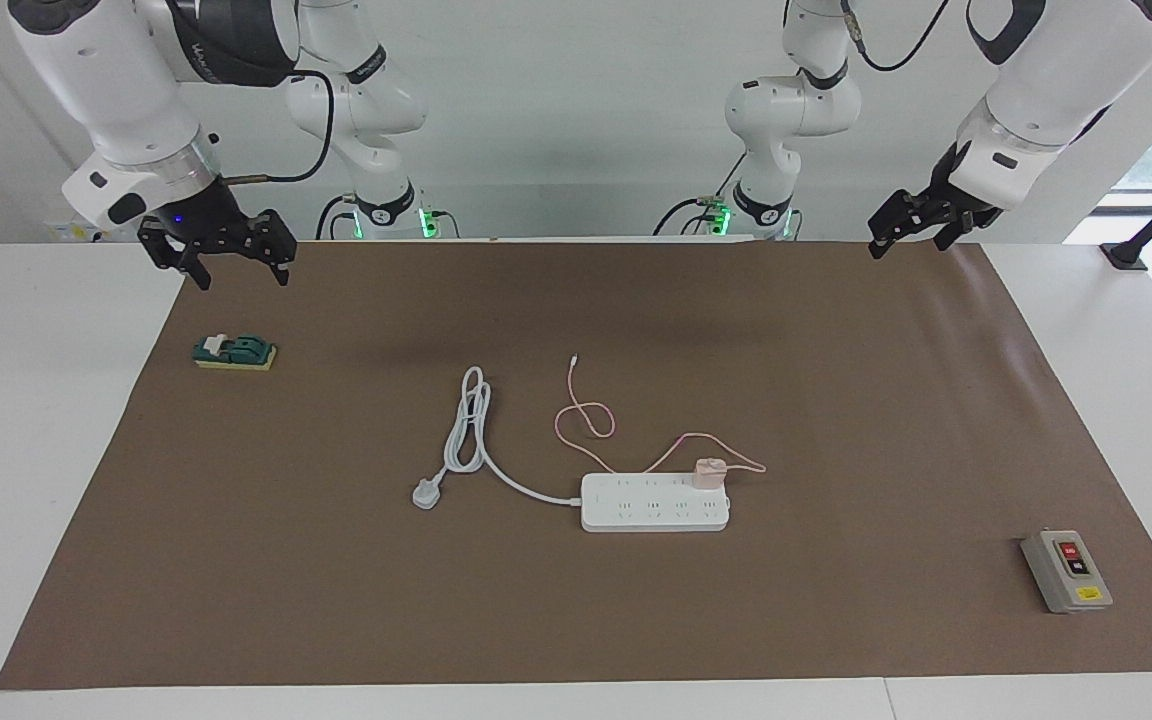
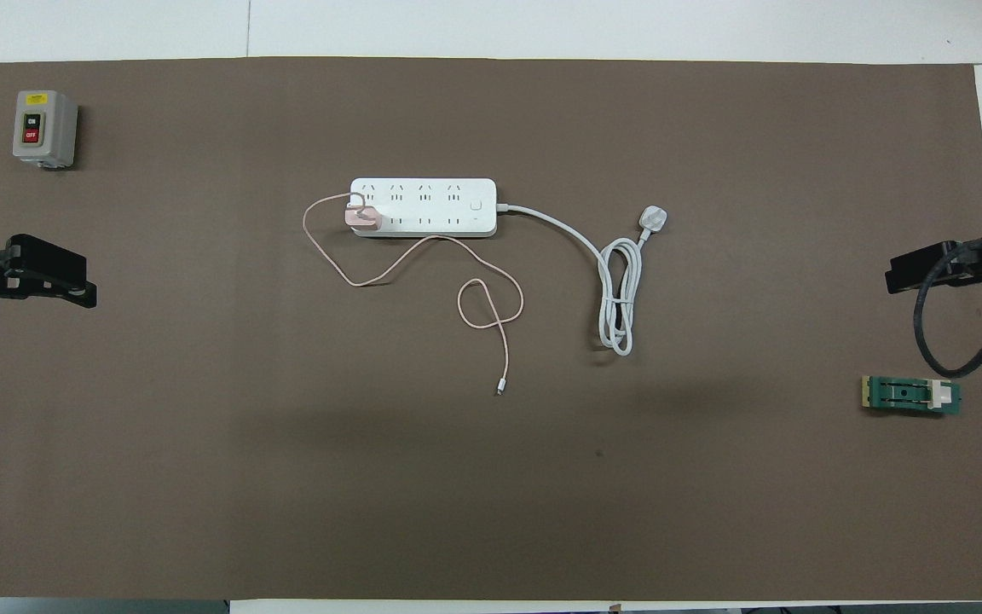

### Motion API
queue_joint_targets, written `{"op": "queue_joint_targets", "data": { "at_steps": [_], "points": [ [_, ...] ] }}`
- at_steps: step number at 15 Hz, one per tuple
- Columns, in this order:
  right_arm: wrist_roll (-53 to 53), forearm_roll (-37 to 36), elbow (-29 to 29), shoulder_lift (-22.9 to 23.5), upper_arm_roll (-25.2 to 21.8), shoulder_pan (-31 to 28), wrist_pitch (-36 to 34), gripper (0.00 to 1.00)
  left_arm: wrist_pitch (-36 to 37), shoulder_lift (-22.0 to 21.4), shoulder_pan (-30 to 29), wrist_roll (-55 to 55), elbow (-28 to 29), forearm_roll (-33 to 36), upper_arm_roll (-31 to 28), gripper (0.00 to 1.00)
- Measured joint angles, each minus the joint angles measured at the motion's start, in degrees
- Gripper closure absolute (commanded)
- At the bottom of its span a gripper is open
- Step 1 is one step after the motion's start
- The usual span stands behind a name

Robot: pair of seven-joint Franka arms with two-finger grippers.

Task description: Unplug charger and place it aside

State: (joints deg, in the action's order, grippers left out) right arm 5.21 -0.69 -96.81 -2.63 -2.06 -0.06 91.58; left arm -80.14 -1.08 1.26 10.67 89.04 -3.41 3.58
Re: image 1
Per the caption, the pink charging cable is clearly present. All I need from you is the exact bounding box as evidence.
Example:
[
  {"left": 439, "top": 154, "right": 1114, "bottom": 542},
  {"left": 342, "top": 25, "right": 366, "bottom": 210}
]
[{"left": 554, "top": 354, "right": 768, "bottom": 477}]

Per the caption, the white power strip with cord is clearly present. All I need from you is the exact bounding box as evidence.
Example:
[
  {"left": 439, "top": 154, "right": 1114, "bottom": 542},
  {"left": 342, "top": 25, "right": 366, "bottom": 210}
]
[{"left": 411, "top": 366, "right": 731, "bottom": 533}]

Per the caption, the black base cable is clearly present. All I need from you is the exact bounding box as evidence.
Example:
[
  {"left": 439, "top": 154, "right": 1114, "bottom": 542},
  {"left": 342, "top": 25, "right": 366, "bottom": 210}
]
[
  {"left": 316, "top": 195, "right": 359, "bottom": 241},
  {"left": 653, "top": 150, "right": 749, "bottom": 238}
]

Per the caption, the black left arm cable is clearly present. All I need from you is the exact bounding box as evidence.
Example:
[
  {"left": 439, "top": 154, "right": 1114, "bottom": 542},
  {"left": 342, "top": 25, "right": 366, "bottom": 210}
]
[{"left": 839, "top": 0, "right": 953, "bottom": 73}]

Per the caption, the brown table mat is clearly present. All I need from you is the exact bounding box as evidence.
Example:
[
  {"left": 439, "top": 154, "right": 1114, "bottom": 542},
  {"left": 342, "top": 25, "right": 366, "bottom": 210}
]
[{"left": 0, "top": 240, "right": 1152, "bottom": 691}]

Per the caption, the black right base cable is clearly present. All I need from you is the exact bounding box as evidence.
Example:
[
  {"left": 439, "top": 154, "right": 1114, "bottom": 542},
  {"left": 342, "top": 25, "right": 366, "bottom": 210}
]
[{"left": 316, "top": 195, "right": 359, "bottom": 241}]

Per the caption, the black left base cable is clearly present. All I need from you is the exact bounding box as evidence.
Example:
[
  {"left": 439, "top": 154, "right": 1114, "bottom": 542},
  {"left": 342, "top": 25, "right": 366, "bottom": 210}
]
[{"left": 653, "top": 150, "right": 749, "bottom": 238}]

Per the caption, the green knife switch yellow base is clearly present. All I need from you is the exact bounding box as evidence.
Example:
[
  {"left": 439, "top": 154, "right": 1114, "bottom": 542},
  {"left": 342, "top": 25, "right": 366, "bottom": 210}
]
[{"left": 193, "top": 333, "right": 278, "bottom": 372}]

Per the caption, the grey push-button switch box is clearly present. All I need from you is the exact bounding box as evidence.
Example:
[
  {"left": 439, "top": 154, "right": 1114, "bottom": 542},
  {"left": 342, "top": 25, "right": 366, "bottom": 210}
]
[{"left": 1020, "top": 530, "right": 1114, "bottom": 614}]

